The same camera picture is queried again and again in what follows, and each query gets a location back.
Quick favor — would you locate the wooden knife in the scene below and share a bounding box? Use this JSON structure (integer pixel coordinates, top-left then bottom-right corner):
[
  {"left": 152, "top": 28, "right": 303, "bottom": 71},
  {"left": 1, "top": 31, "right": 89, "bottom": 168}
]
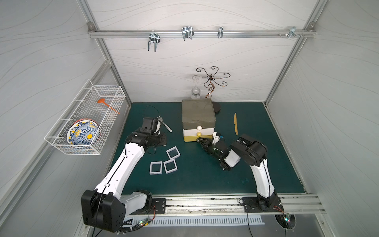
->
[{"left": 234, "top": 113, "right": 238, "bottom": 135}]

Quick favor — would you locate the three-tier drawer organizer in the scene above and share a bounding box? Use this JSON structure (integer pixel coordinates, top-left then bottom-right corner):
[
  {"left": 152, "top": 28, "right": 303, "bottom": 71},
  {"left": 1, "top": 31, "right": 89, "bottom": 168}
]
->
[{"left": 181, "top": 98, "right": 216, "bottom": 142}]

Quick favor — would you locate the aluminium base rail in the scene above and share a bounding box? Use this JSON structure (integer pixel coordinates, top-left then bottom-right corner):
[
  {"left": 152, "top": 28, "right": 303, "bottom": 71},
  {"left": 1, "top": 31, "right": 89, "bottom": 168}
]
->
[{"left": 82, "top": 194, "right": 326, "bottom": 215}]

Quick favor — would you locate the ornate metal cup stand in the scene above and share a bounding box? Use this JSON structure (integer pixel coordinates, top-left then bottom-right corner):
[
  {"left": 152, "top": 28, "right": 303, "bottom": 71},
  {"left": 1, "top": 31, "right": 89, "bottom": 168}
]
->
[{"left": 195, "top": 66, "right": 231, "bottom": 99}]

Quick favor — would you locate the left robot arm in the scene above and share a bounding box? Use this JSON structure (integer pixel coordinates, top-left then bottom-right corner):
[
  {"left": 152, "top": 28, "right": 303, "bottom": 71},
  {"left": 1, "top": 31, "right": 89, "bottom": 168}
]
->
[{"left": 81, "top": 117, "right": 167, "bottom": 233}]

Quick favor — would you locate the orange plastic spatula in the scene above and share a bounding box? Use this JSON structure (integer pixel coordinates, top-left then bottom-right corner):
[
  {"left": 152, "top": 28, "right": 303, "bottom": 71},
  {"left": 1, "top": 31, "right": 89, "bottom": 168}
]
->
[{"left": 97, "top": 98, "right": 119, "bottom": 114}]

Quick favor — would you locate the white wire basket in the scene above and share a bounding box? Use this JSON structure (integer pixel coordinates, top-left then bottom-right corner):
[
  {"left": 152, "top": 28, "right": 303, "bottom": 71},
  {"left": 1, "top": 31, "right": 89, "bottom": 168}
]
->
[{"left": 44, "top": 80, "right": 125, "bottom": 156}]

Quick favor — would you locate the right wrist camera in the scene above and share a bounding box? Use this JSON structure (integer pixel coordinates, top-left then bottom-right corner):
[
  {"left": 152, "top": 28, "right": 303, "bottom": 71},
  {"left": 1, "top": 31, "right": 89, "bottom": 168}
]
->
[{"left": 212, "top": 132, "right": 224, "bottom": 145}]

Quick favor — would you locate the metal double hook left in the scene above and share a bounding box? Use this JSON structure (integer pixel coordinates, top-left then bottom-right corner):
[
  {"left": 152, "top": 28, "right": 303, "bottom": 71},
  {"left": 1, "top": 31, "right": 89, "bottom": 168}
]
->
[{"left": 148, "top": 32, "right": 160, "bottom": 52}]

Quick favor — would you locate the clear wine glass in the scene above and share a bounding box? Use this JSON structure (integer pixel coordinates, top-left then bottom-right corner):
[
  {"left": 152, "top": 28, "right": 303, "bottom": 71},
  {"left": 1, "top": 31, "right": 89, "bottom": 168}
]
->
[{"left": 191, "top": 75, "right": 201, "bottom": 99}]

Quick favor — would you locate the metal double hook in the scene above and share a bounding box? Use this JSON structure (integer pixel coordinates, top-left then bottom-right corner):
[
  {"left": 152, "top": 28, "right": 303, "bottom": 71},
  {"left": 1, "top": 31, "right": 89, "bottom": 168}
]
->
[
  {"left": 148, "top": 32, "right": 160, "bottom": 52},
  {"left": 181, "top": 26, "right": 194, "bottom": 41}
]

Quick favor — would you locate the white ventilation grille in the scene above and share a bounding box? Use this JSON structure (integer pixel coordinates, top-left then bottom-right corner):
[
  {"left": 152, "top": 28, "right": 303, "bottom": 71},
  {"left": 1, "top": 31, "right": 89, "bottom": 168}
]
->
[{"left": 118, "top": 215, "right": 265, "bottom": 228}]

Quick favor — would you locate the metal spoon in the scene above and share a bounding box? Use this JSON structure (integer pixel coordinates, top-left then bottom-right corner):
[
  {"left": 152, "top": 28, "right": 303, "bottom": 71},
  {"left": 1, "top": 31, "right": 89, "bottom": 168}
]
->
[{"left": 157, "top": 116, "right": 173, "bottom": 133}]

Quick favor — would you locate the aluminium overhead rail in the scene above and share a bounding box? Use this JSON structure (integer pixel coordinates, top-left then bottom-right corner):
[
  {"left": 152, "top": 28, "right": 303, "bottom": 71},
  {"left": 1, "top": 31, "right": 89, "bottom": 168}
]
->
[{"left": 89, "top": 29, "right": 316, "bottom": 39}]

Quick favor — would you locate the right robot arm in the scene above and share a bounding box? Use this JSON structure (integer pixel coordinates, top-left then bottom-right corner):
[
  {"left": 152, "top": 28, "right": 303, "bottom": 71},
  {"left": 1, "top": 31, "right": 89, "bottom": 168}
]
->
[{"left": 196, "top": 133, "right": 277, "bottom": 211}]

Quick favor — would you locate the white brooch box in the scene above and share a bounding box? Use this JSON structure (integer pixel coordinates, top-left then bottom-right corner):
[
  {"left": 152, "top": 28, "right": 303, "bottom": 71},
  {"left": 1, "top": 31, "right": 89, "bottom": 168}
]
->
[
  {"left": 166, "top": 146, "right": 181, "bottom": 160},
  {"left": 149, "top": 161, "right": 163, "bottom": 175},
  {"left": 163, "top": 159, "right": 178, "bottom": 174}
]

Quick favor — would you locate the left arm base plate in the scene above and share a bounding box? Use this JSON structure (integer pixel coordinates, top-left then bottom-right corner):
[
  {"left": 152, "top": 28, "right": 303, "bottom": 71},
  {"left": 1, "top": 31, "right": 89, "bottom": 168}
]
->
[{"left": 131, "top": 198, "right": 166, "bottom": 215}]

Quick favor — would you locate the metal double hook middle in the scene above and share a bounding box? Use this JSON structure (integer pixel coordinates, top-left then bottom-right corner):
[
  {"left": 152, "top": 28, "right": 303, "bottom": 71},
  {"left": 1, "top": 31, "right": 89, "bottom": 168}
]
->
[{"left": 181, "top": 26, "right": 194, "bottom": 41}]

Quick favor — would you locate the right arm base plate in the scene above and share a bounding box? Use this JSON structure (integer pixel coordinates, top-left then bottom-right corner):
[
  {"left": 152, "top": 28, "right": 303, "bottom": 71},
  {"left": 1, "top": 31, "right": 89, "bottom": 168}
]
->
[{"left": 239, "top": 197, "right": 284, "bottom": 213}]

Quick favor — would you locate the patterned ceramic plate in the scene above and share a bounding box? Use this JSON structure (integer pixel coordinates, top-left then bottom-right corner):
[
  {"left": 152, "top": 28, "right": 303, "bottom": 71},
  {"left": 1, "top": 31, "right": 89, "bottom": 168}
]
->
[{"left": 67, "top": 119, "right": 99, "bottom": 146}]

